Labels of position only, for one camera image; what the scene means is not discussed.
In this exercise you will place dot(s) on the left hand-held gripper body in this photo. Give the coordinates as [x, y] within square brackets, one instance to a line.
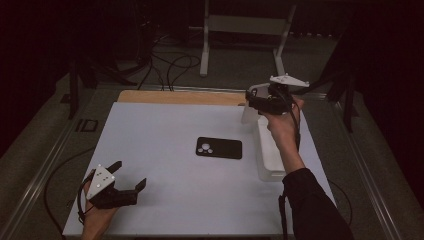
[103, 190]

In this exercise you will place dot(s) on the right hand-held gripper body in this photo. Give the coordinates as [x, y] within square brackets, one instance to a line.
[273, 101]

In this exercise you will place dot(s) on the white plastic bin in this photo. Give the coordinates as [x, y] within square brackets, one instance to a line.
[266, 153]

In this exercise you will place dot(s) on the black phone case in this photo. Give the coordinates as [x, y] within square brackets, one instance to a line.
[221, 148]

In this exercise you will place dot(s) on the person's right hand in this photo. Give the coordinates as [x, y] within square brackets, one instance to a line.
[283, 130]

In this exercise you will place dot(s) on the person's left hand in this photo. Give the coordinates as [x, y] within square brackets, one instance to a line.
[96, 221]

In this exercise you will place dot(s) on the floor socket plate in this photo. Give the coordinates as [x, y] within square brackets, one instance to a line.
[87, 125]

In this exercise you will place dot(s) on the white metal stand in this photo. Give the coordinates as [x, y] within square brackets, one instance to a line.
[246, 25]

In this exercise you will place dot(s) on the black stand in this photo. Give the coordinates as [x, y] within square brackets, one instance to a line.
[348, 100]
[76, 86]

